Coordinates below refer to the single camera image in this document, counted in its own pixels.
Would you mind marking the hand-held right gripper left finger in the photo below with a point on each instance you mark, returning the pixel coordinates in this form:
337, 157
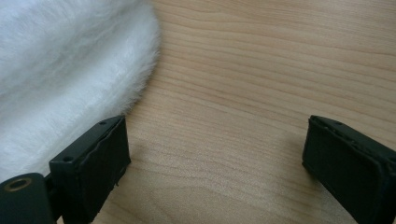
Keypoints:
90, 168

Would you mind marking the white fluffy fur mat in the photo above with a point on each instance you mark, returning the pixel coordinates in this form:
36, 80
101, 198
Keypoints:
65, 77

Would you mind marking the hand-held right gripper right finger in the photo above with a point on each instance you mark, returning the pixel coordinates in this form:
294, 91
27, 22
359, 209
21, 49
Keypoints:
351, 174

